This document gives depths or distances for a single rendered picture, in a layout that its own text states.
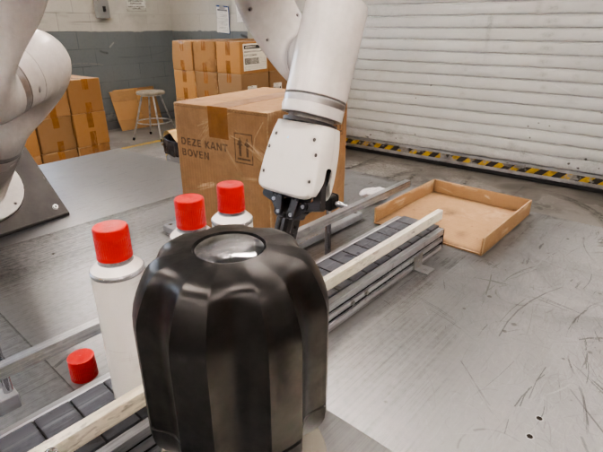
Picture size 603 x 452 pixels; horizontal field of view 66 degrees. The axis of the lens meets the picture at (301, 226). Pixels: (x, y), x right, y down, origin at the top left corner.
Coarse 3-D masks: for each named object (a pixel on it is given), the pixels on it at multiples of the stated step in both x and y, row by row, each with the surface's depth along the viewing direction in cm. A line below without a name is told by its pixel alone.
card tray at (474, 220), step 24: (408, 192) 119; (432, 192) 130; (456, 192) 126; (480, 192) 122; (384, 216) 113; (408, 216) 114; (456, 216) 114; (480, 216) 114; (504, 216) 114; (456, 240) 101; (480, 240) 101
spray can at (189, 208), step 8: (176, 200) 51; (184, 200) 51; (192, 200) 51; (200, 200) 51; (176, 208) 51; (184, 208) 51; (192, 208) 51; (200, 208) 51; (176, 216) 52; (184, 216) 51; (192, 216) 51; (200, 216) 52; (176, 224) 52; (184, 224) 51; (192, 224) 51; (200, 224) 52; (176, 232) 52; (184, 232) 52
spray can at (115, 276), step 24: (96, 240) 44; (120, 240) 44; (96, 264) 45; (120, 264) 45; (96, 288) 45; (120, 288) 45; (120, 312) 46; (120, 336) 47; (120, 360) 48; (120, 384) 49
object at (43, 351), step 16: (384, 192) 91; (352, 208) 84; (304, 224) 76; (320, 224) 78; (96, 320) 51; (64, 336) 49; (80, 336) 50; (32, 352) 46; (48, 352) 48; (0, 368) 44; (16, 368) 45
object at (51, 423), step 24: (360, 240) 90; (408, 240) 90; (336, 264) 81; (336, 288) 74; (72, 408) 50; (96, 408) 50; (144, 408) 50; (24, 432) 47; (48, 432) 47; (120, 432) 48
